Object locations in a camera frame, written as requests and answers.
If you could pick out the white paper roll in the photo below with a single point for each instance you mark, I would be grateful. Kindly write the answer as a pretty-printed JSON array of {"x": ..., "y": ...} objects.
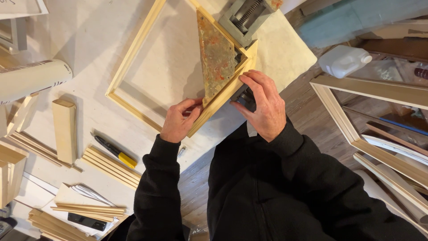
[{"x": 31, "y": 80}]

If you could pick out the white framed board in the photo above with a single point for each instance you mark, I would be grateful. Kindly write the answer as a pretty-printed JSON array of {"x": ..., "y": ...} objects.
[{"x": 23, "y": 6}]

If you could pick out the white plastic jug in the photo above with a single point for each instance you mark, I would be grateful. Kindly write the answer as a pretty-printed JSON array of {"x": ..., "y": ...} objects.
[{"x": 341, "y": 62}]

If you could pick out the flat black device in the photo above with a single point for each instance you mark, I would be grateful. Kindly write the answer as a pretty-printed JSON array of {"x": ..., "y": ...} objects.
[{"x": 87, "y": 222}]

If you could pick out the open wooden box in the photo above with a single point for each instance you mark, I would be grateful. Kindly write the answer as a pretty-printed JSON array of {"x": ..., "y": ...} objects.
[{"x": 11, "y": 174}]

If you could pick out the light wooden picture frame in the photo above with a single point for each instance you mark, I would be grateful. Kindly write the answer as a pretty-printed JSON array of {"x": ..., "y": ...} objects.
[{"x": 133, "y": 53}]

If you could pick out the stack of light wood strips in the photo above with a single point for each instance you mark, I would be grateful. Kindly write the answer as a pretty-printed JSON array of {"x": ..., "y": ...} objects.
[{"x": 110, "y": 167}]

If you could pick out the white flat boards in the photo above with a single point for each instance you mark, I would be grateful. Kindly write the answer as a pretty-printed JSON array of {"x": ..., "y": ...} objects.
[{"x": 394, "y": 145}]

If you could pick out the short light wooden block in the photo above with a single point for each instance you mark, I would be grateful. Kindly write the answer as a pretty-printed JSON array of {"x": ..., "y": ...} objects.
[{"x": 64, "y": 130}]

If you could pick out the heap of wooden frame bars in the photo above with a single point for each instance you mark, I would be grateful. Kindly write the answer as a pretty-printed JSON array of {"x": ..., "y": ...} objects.
[{"x": 53, "y": 227}]

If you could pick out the person's left hand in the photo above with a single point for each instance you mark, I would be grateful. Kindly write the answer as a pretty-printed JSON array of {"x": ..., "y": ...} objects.
[{"x": 175, "y": 122}]

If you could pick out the cream table cloth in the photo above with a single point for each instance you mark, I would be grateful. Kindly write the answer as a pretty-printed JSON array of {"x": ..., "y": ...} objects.
[{"x": 90, "y": 67}]

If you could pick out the grey picture frame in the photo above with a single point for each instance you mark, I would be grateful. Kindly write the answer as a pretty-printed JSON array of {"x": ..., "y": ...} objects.
[{"x": 16, "y": 35}]

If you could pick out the bundle of thin wood mouldings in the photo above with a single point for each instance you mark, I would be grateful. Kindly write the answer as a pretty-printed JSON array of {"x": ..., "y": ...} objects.
[{"x": 36, "y": 149}]

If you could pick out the brown wooden strip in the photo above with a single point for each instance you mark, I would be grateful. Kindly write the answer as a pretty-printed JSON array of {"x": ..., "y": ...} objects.
[{"x": 391, "y": 134}]

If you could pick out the black yellow utility knife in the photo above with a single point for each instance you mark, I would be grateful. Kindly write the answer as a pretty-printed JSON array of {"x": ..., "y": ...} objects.
[{"x": 115, "y": 150}]

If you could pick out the blue strip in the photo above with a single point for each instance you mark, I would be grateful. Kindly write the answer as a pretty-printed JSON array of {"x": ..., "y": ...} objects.
[{"x": 404, "y": 126}]

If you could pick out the loose white paper sheets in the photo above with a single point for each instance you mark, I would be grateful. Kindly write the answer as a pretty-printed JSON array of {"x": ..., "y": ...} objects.
[{"x": 78, "y": 194}]

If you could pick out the person's right hand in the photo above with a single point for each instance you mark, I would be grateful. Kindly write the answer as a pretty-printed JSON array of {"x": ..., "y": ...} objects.
[{"x": 267, "y": 107}]

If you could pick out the person's black jacket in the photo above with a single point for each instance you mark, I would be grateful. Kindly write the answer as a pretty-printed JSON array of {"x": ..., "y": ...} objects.
[{"x": 240, "y": 194}]

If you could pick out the rusty grey corner clamp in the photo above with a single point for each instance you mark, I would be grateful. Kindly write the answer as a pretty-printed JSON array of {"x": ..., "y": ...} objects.
[{"x": 214, "y": 57}]

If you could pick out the leaning wooden frame mouldings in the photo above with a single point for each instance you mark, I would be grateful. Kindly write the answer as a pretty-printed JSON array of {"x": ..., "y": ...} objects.
[{"x": 391, "y": 180}]

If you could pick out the large unfinished wooden frame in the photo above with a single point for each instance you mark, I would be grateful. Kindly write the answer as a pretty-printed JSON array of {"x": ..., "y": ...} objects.
[{"x": 337, "y": 110}]

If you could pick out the thin wood slats pile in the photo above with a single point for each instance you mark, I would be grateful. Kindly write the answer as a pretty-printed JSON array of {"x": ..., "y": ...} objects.
[{"x": 90, "y": 211}]

